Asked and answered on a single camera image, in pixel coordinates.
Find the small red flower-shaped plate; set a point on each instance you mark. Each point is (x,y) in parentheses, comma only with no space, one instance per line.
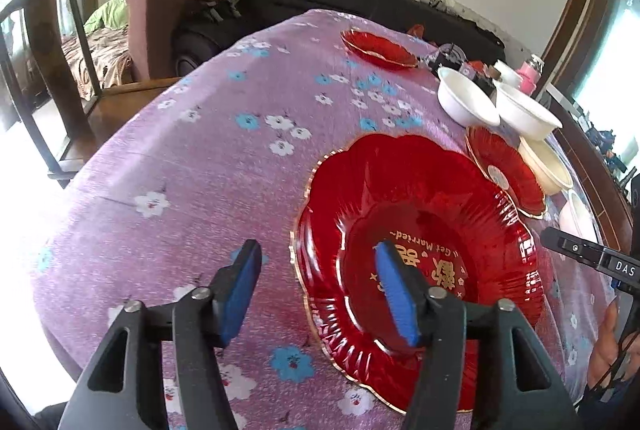
(375,47)
(520,180)

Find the brown wooden cabinet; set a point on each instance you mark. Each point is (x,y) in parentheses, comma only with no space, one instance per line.
(595,170)

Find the pink bottle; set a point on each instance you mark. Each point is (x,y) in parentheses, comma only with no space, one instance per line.
(529,75)

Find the cream bowl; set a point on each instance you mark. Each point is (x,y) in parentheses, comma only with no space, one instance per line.
(542,162)

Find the brown pink armchair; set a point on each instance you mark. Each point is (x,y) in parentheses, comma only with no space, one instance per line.
(150,10)

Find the red plastic bag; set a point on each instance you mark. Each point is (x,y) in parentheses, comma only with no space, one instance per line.
(415,30)

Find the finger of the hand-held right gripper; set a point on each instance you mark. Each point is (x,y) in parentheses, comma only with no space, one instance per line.
(570,247)

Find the green cloth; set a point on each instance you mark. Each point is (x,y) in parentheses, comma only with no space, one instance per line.
(110,15)

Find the purple floral tablecloth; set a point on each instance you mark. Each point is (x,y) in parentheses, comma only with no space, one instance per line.
(200,160)

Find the black backpack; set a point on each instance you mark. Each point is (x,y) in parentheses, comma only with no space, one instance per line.
(200,35)

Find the white bowl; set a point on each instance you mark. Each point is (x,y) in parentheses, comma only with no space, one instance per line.
(525,115)
(575,215)
(462,97)

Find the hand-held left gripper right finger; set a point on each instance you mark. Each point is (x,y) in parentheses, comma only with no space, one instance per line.
(397,295)

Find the patterned fabric pouch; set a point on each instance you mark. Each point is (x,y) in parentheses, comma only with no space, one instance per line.
(445,57)

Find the person's right hand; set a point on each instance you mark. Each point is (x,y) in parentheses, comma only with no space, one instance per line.
(607,345)

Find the large red flower-shaped plate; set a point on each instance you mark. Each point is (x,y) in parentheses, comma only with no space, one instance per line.
(360,190)

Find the dark wooden chair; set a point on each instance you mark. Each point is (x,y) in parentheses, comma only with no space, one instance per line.
(120,110)

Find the wooden door frame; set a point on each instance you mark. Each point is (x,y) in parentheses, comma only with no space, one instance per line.
(580,10)

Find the brown patterned blanket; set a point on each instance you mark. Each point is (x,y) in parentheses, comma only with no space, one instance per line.
(100,55)

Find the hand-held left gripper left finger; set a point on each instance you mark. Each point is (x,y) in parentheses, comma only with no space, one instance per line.
(240,290)

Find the white cup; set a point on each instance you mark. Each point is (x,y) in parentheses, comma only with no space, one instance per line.
(507,72)

